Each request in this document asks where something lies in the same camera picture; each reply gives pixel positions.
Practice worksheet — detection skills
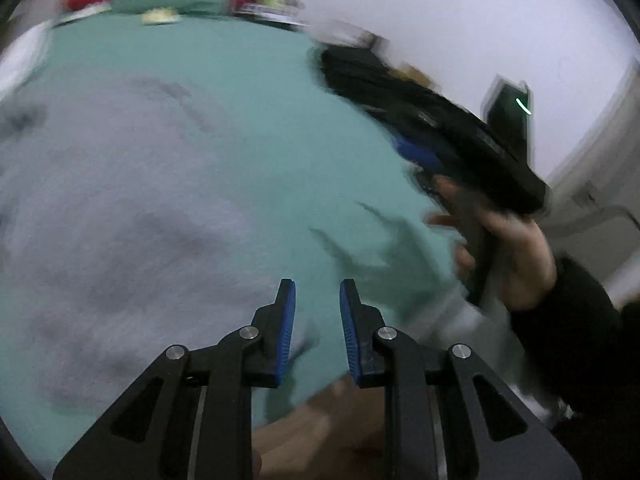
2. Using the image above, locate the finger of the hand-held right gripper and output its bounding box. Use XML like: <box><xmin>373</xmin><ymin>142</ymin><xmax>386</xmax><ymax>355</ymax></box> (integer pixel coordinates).
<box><xmin>392</xmin><ymin>135</ymin><xmax>443</xmax><ymax>173</ymax></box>

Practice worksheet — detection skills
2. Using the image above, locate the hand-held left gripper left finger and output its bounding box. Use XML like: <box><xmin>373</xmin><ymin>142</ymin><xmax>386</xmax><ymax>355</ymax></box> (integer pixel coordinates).
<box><xmin>52</xmin><ymin>278</ymin><xmax>297</xmax><ymax>480</ymax></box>

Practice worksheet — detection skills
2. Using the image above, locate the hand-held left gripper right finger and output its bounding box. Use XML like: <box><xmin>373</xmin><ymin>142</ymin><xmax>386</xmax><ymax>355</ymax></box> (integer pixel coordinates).
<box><xmin>339</xmin><ymin>278</ymin><xmax>583</xmax><ymax>480</ymax></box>

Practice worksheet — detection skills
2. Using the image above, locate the grey sweater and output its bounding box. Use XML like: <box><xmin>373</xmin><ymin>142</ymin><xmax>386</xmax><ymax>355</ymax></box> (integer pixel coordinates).
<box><xmin>0</xmin><ymin>72</ymin><xmax>321</xmax><ymax>411</ymax></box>

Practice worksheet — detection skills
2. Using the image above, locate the person's right forearm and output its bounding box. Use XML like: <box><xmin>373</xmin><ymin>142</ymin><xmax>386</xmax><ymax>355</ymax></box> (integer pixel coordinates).
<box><xmin>510</xmin><ymin>257</ymin><xmax>640</xmax><ymax>418</ymax></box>

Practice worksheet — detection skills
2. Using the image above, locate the person's right hand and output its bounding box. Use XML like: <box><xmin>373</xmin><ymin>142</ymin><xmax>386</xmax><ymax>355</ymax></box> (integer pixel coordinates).
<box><xmin>425</xmin><ymin>175</ymin><xmax>558</xmax><ymax>311</ymax></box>

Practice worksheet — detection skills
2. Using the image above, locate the black device with green light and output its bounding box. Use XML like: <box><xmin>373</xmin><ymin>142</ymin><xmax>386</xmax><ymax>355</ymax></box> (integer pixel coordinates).
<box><xmin>482</xmin><ymin>75</ymin><xmax>535</xmax><ymax>167</ymax></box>

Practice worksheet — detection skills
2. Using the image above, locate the bed with green sheet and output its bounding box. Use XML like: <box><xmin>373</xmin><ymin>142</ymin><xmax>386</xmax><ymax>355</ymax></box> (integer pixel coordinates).
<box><xmin>0</xmin><ymin>12</ymin><xmax>466</xmax><ymax>461</ymax></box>

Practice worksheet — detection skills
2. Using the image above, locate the yellow crumpled item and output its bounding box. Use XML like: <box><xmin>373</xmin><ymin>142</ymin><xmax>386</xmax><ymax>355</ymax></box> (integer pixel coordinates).
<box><xmin>141</xmin><ymin>7</ymin><xmax>181</xmax><ymax>26</ymax></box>

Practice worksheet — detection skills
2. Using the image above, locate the white pillow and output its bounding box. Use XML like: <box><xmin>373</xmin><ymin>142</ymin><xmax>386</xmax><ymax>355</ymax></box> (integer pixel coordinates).
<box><xmin>0</xmin><ymin>20</ymin><xmax>53</xmax><ymax>91</ymax></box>

